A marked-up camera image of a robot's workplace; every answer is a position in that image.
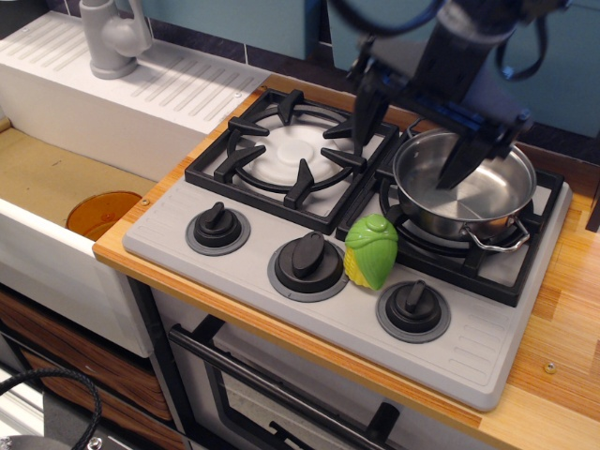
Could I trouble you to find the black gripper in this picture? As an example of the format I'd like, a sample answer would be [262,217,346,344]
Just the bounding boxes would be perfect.
[349,27,533,190]

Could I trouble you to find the stainless steel pot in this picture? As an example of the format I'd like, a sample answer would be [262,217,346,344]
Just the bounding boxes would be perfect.
[392,128,537,253]

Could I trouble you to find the green yellow toy corncob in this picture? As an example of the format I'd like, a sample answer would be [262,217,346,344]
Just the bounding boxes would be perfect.
[343,214,398,291]

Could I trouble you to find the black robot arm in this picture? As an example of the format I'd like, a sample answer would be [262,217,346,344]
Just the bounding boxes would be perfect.
[334,1,570,189]

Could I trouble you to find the black middle stove knob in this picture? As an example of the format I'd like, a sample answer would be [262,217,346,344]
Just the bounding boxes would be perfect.
[267,232,349,303]

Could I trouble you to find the black stove knob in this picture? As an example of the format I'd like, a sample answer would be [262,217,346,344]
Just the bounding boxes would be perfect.
[185,202,251,257]
[267,232,349,303]
[376,279,451,344]

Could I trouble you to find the black right stove knob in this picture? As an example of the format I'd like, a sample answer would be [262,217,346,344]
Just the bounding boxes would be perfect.
[376,279,451,344]

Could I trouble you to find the grey toy stove top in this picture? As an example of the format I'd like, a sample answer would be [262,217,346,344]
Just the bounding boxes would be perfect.
[123,176,572,411]

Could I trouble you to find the black left stove knob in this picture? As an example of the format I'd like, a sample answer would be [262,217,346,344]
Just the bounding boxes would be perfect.
[185,202,251,257]

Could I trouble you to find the black left burner grate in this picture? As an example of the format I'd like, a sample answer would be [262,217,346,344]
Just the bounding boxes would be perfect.
[185,89,399,234]

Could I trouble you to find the black burner grate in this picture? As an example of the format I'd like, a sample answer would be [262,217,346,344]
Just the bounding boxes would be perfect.
[185,89,399,234]
[336,130,565,307]

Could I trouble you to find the black right burner grate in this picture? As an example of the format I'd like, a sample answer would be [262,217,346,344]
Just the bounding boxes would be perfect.
[336,130,565,307]

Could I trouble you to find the white toy sink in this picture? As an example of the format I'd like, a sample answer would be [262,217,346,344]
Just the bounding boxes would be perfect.
[1,12,267,358]

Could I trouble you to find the grey toy faucet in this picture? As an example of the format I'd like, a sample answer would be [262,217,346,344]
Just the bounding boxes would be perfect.
[80,0,153,80]

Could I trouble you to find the orange plastic plate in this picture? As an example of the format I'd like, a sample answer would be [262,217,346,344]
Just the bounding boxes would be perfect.
[66,190,142,241]

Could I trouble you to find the wooden drawer fronts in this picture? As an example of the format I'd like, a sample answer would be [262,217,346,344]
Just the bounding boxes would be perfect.
[1,286,186,449]

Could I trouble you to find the oven door with black handle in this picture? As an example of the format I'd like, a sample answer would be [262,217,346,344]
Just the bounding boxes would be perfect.
[167,314,409,450]

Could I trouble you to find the black braided cable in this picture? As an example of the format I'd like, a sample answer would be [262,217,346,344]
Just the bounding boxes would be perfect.
[0,368,103,450]

